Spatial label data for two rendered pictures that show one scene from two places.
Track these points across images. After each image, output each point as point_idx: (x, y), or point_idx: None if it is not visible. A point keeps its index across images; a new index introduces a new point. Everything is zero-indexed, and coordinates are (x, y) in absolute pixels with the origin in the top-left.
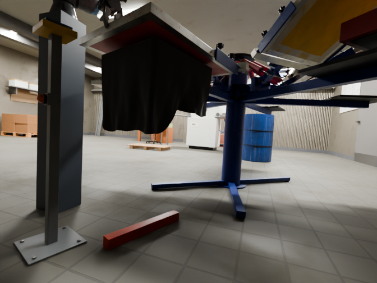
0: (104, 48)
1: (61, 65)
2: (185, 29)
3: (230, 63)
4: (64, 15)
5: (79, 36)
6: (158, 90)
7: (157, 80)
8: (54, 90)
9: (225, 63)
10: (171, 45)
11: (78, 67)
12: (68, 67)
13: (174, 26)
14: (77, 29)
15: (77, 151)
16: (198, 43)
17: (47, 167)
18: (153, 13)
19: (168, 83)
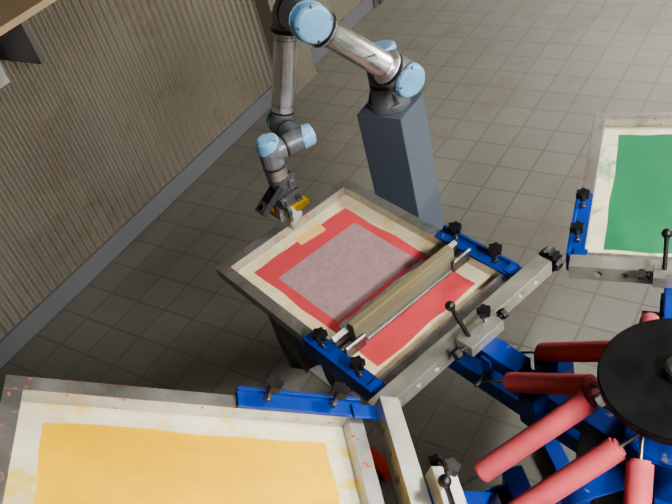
0: (343, 210)
1: (375, 184)
2: (252, 298)
3: (343, 375)
4: (362, 120)
5: (392, 139)
6: (278, 333)
7: (273, 324)
8: None
9: (328, 368)
10: (289, 289)
11: (401, 182)
12: (385, 184)
13: (240, 291)
14: (386, 131)
15: None
16: (274, 318)
17: None
18: (221, 277)
19: (285, 333)
